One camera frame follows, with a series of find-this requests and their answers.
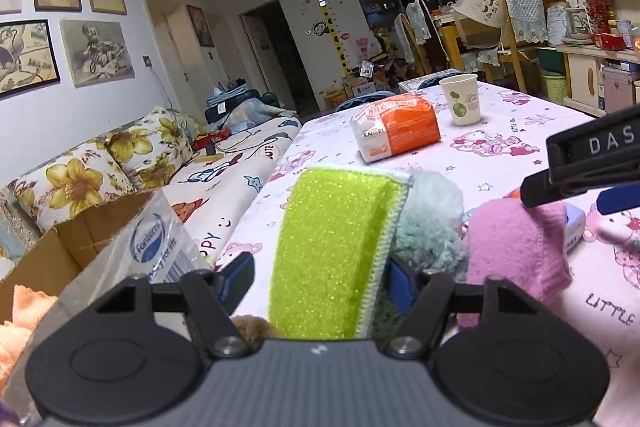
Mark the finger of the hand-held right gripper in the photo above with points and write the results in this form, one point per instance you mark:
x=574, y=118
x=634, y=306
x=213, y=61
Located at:
x=560, y=184
x=620, y=201

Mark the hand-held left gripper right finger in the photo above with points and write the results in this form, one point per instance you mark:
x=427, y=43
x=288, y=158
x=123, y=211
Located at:
x=402, y=287

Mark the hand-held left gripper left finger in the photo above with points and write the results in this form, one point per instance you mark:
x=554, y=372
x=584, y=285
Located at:
x=237, y=279

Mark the brown fluffy scrunchie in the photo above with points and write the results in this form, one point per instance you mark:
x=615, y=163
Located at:
x=250, y=327

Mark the pink fuzzy cloth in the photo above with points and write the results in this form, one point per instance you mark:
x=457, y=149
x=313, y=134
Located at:
x=515, y=252

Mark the green sponge cloth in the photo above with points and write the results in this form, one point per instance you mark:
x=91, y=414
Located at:
x=325, y=257

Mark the cardboard box with plastic wrap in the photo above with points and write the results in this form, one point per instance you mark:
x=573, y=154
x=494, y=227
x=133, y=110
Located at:
x=100, y=232

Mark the orange knitted sock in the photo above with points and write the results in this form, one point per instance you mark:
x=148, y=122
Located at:
x=25, y=332

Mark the cream cabinet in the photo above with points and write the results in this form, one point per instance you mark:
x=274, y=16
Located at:
x=585, y=77

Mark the green bucket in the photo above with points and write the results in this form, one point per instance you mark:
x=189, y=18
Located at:
x=554, y=88

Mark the sofa with cartoon cover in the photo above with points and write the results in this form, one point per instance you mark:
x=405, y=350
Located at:
x=225, y=172

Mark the white paper cup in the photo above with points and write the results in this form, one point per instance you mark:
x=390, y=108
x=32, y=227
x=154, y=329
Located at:
x=462, y=102

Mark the red flower bunch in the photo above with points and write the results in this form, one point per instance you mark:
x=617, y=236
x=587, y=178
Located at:
x=595, y=7

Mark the red flat box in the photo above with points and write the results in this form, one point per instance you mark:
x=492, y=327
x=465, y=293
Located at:
x=212, y=141

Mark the wooden chair with cloth covers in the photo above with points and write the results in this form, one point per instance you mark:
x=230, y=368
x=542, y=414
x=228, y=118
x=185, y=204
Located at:
x=520, y=12

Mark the small yellow floral pillow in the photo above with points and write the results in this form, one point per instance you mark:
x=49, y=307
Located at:
x=150, y=147

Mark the orange white tissue packet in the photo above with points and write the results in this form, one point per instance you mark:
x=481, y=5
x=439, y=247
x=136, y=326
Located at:
x=400, y=127

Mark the clothes pile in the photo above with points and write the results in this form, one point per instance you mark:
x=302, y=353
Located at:
x=250, y=109

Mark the chair with light blue cover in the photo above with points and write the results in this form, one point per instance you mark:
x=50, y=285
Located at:
x=415, y=27

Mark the white red plastic bag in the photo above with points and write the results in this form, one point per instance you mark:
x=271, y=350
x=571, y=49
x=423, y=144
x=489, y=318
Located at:
x=364, y=46

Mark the dark portrait picture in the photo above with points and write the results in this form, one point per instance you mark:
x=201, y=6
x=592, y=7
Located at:
x=200, y=26

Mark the duck sketch picture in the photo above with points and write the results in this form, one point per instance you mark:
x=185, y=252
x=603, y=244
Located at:
x=97, y=52

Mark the black framed cartoon picture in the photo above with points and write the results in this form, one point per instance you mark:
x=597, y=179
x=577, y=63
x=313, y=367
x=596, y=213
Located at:
x=25, y=57

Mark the giraffe height wall sticker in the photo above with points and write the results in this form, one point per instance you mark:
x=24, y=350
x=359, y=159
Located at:
x=327, y=22

